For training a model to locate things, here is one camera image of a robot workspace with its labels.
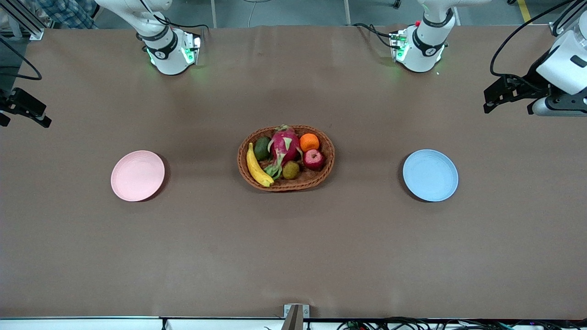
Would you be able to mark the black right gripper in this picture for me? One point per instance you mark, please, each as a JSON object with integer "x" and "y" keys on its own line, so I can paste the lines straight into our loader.
{"x": 19, "y": 103}

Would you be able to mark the plaid cloth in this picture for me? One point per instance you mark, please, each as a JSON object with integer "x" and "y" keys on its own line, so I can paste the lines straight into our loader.
{"x": 69, "y": 13}

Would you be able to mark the green avocado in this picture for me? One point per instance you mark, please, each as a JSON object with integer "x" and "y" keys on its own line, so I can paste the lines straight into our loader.
{"x": 262, "y": 147}

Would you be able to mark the yellow banana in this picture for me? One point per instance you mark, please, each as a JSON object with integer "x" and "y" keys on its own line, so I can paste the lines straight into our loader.
{"x": 254, "y": 169}

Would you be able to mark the grey metal table bracket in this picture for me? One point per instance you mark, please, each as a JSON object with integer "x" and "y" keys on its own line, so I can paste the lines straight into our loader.
{"x": 296, "y": 316}

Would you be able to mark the white table edge rail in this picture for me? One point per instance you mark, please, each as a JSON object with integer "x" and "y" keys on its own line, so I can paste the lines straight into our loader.
{"x": 82, "y": 323}

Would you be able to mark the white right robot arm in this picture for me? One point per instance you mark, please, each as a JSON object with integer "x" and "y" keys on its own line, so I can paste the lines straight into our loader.
{"x": 169, "y": 59}

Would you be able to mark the aluminium frame profile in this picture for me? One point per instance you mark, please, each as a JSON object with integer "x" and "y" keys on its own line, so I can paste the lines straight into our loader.
{"x": 25, "y": 20}

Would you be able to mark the red apple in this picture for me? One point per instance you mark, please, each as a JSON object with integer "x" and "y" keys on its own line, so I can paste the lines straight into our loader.
{"x": 313, "y": 159}

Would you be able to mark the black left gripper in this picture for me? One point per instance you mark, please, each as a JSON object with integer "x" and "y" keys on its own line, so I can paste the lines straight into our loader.
{"x": 533, "y": 78}

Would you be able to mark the orange mandarin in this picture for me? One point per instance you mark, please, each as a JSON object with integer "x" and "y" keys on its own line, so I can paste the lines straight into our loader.
{"x": 309, "y": 142}

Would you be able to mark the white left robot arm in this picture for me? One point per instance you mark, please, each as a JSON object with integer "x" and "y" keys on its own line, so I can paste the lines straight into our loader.
{"x": 424, "y": 55}

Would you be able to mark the brown kiwi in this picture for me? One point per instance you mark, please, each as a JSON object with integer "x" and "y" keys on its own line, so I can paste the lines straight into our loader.
{"x": 290, "y": 170}

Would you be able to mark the pink dragon fruit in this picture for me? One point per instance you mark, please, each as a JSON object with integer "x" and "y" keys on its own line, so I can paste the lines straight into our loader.
{"x": 284, "y": 144}

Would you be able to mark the light blue plate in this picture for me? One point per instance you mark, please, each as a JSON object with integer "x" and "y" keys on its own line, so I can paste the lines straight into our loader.
{"x": 430, "y": 175}

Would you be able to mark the brown wicker basket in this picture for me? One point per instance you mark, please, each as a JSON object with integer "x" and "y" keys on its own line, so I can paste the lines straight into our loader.
{"x": 321, "y": 176}

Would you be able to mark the pink plate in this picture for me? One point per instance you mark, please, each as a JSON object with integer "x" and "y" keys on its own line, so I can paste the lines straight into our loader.
{"x": 137, "y": 176}

